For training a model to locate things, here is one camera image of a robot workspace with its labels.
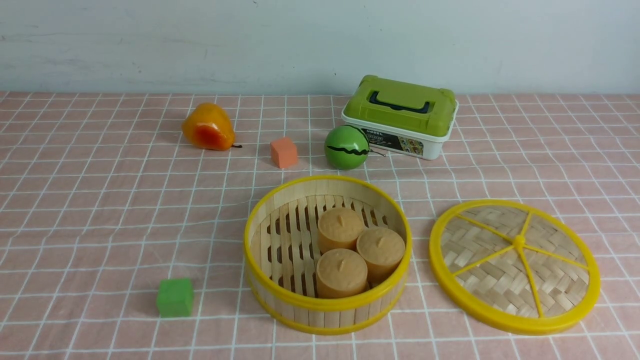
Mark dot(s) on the tan steamed bun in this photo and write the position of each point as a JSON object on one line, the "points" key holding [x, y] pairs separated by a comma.
{"points": [[339, 228], [382, 249], [340, 273]]}

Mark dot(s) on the tan steamed bun right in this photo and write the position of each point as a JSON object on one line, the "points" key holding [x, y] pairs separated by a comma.
{"points": [[382, 249]]}

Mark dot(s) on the orange foam cube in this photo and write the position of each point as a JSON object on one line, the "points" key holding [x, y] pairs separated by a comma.
{"points": [[283, 152]]}

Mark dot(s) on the bamboo steamer basket yellow rim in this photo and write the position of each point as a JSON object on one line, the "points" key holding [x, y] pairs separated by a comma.
{"points": [[281, 251]]}

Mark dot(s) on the woven bamboo steamer lid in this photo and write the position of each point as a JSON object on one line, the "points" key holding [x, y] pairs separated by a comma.
{"points": [[514, 267]]}

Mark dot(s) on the tan steamed bun back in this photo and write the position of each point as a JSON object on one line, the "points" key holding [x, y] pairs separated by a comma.
{"points": [[339, 228]]}

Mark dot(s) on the green lid white storage box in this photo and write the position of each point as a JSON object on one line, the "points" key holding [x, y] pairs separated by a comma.
{"points": [[402, 117]]}

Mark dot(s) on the orange yellow toy pear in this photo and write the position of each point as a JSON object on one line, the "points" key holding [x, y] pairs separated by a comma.
{"points": [[209, 127]]}

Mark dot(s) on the tan steamed bun front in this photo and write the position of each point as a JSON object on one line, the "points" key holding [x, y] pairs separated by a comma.
{"points": [[340, 273]]}

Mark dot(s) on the green toy watermelon ball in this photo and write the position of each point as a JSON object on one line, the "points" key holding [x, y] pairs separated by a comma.
{"points": [[347, 147]]}

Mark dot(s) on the green foam cube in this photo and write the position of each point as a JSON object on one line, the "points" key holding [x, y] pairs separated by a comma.
{"points": [[175, 298]]}

